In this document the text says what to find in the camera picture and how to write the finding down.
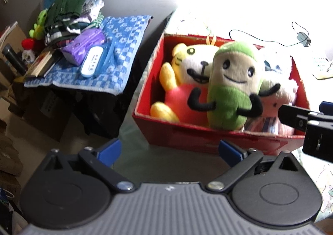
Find small green frog toy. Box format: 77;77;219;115
29;8;49;41

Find white power strip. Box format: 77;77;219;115
311;55;333;80

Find blue plastic clip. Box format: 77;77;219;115
97;40;117;70

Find brown cardboard box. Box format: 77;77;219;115
23;89;72;142

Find green bean plush toy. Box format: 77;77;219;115
187;41;281;131

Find pink plush toy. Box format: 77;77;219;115
256;80;298;137

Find white and blue case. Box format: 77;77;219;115
80;47;104;78

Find yellow tiger plush toy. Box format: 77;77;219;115
150;35;221;128

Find small red and white toy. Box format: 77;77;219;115
21;38;37;65

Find pile of folded clothes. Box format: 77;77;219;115
43;0;105;48

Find purple tissue pack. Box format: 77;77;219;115
60;29;106;66

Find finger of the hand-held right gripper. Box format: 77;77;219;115
278;104;324;134
319;101;333;114

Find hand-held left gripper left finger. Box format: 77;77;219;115
44;138;136;194

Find black cylinder bottle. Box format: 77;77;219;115
2;44;26;76

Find red cardboard box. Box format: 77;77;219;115
132;32;311;157

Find dark side table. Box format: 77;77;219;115
73;86;136;139

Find blue floral towel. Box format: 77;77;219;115
24;15;154;95

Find thin black cable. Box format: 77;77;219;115
229;21;307;46

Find black charger adapter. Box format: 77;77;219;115
297;32;312;48

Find white rabbit plush plain ears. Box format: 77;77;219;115
260;47;294;87

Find stack of books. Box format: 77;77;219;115
25;47;63;78

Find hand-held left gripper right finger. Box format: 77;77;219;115
205;140;300;194

